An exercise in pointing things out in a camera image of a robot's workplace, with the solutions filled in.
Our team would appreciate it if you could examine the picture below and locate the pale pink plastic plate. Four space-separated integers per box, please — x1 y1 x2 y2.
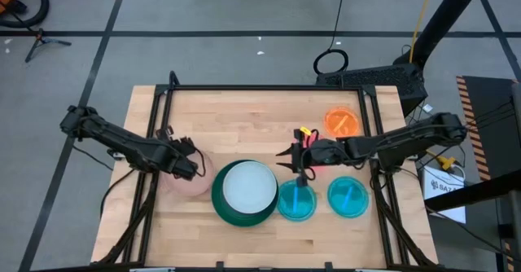
160 149 216 198

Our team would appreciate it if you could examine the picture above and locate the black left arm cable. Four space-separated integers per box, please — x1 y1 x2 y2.
72 144 136 221

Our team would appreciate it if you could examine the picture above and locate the clear teal plastic plate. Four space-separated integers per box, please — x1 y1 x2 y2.
276 178 318 223
326 176 370 220

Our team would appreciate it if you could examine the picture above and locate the black floor tripod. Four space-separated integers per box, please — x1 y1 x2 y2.
24 27 72 64

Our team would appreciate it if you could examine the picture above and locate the black camera stand pole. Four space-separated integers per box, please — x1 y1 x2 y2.
392 0 488 68

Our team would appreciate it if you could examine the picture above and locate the black metal table frame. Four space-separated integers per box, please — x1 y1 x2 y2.
91 70 439 272

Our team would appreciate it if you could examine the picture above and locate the black hanging cable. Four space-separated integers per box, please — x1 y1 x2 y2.
312 0 350 76

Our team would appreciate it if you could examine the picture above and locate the black vacuum hose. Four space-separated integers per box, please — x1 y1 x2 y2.
0 0 51 29

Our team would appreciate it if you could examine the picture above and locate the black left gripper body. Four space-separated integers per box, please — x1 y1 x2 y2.
160 147 202 182

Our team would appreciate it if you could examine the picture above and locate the hazard striped black platform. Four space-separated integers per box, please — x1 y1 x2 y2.
455 75 521 183

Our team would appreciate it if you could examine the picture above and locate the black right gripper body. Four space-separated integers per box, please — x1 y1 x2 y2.
291 129 351 188

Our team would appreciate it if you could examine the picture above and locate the black horizontal beam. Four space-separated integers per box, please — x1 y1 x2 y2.
423 169 521 213

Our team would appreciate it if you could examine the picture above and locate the white printed paper sign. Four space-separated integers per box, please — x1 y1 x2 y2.
422 165 467 225

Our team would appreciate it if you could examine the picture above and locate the light green plastic plate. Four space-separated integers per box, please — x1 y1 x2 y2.
221 160 278 216

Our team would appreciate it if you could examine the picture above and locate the black computer case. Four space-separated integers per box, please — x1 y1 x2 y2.
316 63 429 118

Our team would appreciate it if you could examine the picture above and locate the large green bowl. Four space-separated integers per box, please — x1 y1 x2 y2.
210 159 281 228

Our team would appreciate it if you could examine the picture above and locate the clear orange plastic plate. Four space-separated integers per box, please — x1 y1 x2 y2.
323 107 362 140

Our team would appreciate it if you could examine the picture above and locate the yellow power plug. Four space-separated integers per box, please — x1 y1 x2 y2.
426 149 458 172

